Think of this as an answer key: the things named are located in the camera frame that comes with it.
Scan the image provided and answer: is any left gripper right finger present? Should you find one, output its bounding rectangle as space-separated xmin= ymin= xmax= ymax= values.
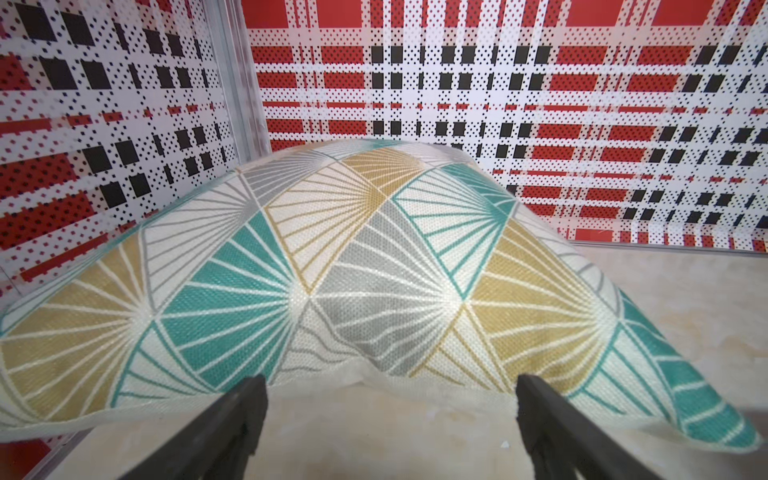
xmin=515 ymin=374 xmax=658 ymax=479

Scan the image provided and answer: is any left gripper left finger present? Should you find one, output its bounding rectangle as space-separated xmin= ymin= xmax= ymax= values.
xmin=123 ymin=374 xmax=268 ymax=480

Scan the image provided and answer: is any patterned teal yellow pillow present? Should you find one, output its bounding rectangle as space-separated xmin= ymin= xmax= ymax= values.
xmin=1 ymin=139 xmax=762 ymax=453

